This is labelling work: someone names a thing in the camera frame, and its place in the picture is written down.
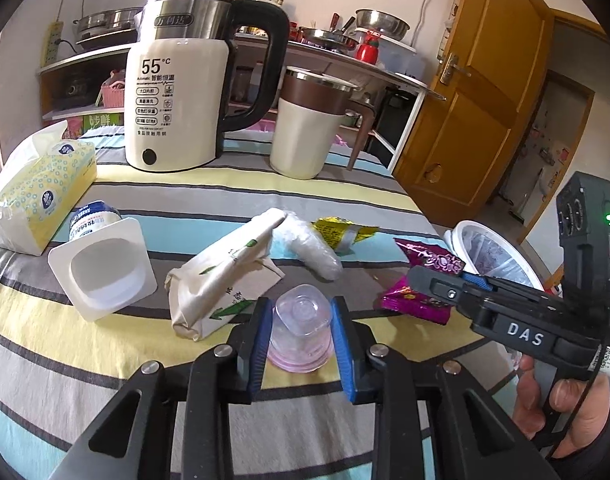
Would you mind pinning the person's right hand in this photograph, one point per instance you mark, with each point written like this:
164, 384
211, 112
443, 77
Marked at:
580, 410

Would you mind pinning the yellow power strip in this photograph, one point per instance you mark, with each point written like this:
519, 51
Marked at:
53, 42

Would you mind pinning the green yellow snack wrapper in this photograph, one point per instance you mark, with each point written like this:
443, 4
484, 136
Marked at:
337, 232

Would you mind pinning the steel pan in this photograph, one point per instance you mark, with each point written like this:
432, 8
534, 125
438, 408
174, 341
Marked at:
327, 37

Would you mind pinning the yellow tissue pack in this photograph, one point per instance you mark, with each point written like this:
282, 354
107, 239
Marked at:
40, 190

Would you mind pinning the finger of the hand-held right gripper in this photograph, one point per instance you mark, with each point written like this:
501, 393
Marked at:
510, 284
435, 285

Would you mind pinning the clear plastic cup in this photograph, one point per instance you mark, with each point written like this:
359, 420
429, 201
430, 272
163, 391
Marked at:
300, 330

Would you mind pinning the white kitchen shelf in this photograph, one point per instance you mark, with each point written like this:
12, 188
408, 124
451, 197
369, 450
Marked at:
385, 72

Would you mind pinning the striped tablecloth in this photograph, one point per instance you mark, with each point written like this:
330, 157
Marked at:
135, 360

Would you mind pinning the cream jug with brown lid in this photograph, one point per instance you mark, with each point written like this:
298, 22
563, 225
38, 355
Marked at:
300, 140

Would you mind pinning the red bottle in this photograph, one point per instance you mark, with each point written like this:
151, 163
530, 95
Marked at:
368, 50

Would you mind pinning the pink basket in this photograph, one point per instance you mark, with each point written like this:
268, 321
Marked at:
113, 94

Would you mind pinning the cream steel electric kettle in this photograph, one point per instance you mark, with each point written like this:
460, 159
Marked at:
175, 110

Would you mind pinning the green box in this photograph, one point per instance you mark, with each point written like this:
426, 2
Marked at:
102, 121

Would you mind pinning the translucent white container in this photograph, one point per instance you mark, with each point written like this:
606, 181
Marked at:
405, 60

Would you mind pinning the dark side cabinet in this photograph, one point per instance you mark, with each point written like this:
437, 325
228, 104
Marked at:
85, 75

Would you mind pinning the steel basin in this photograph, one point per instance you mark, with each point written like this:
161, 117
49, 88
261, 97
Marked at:
382, 22

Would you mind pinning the steel pots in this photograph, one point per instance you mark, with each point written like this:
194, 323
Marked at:
107, 22

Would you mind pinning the clear plastic bag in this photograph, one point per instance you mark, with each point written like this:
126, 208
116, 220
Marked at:
315, 255

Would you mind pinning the wooden door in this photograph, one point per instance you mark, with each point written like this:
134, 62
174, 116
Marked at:
485, 110

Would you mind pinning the cream paper bag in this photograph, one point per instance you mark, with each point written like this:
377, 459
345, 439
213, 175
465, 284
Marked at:
210, 280

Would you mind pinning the white trash bin with liner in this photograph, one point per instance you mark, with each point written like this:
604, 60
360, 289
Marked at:
490, 252

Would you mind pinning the magenta snack wrapper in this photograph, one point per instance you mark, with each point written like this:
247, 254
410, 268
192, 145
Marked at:
410, 307

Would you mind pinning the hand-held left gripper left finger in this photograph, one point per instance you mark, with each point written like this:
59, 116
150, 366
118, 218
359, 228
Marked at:
257, 345

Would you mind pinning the white yogurt cup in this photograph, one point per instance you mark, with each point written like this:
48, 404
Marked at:
100, 280

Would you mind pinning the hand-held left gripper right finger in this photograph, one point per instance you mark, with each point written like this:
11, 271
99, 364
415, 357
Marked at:
342, 350

